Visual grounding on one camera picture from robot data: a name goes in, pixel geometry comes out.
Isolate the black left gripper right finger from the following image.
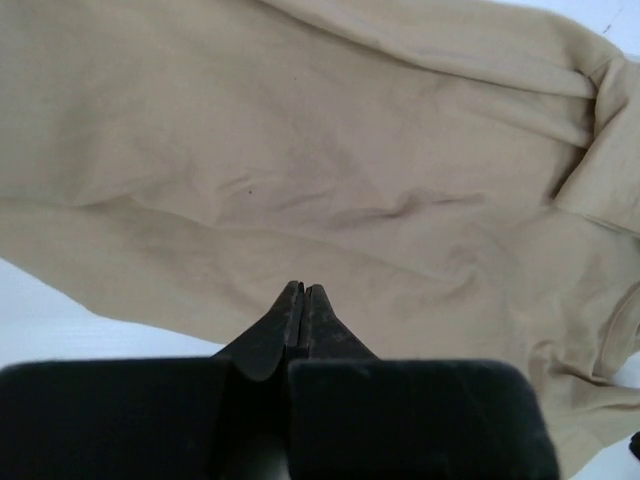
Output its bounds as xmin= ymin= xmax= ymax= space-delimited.
xmin=287 ymin=283 xmax=377 ymax=360

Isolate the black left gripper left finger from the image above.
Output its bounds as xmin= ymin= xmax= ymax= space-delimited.
xmin=213 ymin=281 xmax=305 ymax=380

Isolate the beige t shirt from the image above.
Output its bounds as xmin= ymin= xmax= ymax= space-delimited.
xmin=1 ymin=1 xmax=639 ymax=477

